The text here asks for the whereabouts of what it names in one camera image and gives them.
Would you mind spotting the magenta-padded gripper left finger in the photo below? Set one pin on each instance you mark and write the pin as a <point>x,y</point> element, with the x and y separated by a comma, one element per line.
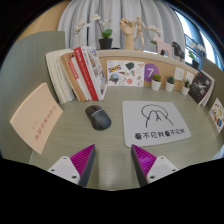
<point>68,168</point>

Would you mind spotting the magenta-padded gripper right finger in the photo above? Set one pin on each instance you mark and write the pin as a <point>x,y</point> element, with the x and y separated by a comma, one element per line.
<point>156,168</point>

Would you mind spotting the black computer mouse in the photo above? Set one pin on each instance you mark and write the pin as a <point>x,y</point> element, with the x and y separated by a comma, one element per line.
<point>98,118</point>

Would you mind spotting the white mouse pad black drawing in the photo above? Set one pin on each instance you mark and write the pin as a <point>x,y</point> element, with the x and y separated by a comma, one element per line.
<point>156,124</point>

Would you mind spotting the peach thin book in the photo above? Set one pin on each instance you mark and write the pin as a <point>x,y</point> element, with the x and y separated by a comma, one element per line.
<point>35,118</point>

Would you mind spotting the colourful sticker card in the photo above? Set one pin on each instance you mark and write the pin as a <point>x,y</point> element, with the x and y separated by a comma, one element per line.
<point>218,115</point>

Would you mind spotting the white book red label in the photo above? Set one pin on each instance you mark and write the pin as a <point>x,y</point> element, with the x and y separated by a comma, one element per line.
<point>81,83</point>

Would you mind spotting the black cover book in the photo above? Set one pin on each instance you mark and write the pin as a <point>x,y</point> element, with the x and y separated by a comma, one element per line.
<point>201,87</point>

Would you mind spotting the thick white book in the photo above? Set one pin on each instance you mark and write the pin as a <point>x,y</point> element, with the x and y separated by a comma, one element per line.
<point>56,75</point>

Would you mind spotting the brown kraft book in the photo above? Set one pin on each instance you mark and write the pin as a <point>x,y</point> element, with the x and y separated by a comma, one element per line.
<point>70,71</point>

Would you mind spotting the purple round number sticker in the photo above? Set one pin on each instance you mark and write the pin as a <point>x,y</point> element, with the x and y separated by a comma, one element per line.
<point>150,71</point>

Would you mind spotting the white sticker sheet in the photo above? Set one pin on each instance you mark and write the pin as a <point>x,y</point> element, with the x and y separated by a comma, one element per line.
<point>125,73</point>

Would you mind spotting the red-spined photo-cover book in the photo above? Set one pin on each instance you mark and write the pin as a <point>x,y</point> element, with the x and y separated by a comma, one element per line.
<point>91,68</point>

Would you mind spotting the white orchid black pot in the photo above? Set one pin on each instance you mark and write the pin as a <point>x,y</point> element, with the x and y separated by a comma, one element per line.
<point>154,30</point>
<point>195,63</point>
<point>105,43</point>

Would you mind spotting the light wooden desk shelf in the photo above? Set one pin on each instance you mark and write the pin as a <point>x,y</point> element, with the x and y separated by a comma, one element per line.
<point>133,55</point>

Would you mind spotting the black horse figurine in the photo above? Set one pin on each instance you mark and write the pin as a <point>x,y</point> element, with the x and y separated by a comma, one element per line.
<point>178,50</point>

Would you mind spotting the pink horse figurine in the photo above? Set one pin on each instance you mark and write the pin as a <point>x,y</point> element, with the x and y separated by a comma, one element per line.
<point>163,46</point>

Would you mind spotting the wooden hand model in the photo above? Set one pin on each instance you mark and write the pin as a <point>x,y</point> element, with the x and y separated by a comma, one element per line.
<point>128,33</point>

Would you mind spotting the wooden mannequin figure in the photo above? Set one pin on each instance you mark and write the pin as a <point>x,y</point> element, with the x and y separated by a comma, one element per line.
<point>140,30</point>

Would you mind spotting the grey curtain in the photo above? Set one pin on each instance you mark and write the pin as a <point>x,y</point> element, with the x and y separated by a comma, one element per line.
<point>116,13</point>

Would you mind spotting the white wall socket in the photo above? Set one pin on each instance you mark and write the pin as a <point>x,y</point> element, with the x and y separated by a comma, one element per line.
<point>179,74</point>
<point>189,77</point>

